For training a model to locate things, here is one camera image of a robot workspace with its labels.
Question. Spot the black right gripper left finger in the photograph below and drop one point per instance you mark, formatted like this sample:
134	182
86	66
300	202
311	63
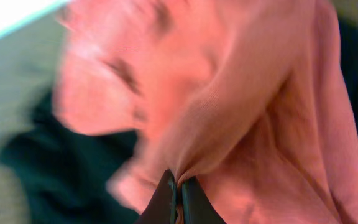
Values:
162	208

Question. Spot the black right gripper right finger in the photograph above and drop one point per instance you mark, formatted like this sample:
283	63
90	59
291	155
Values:
197	209

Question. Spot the red t-shirt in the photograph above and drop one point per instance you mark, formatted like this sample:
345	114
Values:
248	96

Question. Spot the black t-shirt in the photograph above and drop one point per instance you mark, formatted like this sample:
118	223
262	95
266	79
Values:
64	174

